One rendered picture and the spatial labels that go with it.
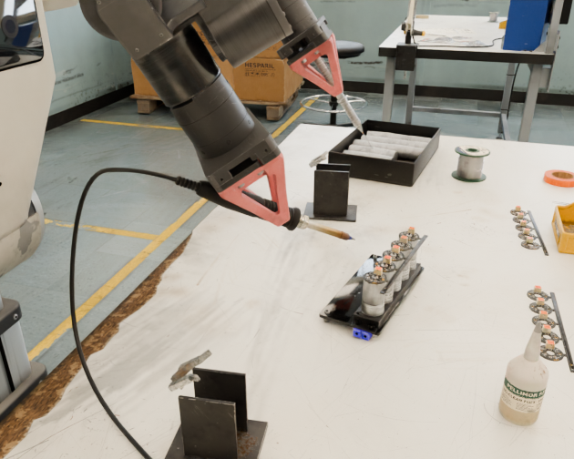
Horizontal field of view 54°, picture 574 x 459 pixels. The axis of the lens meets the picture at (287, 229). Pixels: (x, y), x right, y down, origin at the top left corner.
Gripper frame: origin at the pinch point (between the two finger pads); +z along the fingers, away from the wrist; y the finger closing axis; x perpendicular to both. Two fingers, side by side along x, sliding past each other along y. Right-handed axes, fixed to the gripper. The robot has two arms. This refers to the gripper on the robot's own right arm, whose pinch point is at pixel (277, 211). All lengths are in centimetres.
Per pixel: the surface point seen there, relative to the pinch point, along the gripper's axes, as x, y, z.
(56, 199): 94, 231, 49
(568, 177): -47, 30, 43
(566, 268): -27.3, 2.9, 32.1
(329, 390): 5.1, -10.9, 13.3
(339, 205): -7.9, 25.1, 18.3
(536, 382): -10.5, -19.7, 16.5
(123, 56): 45, 452, 40
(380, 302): -3.8, -3.4, 14.2
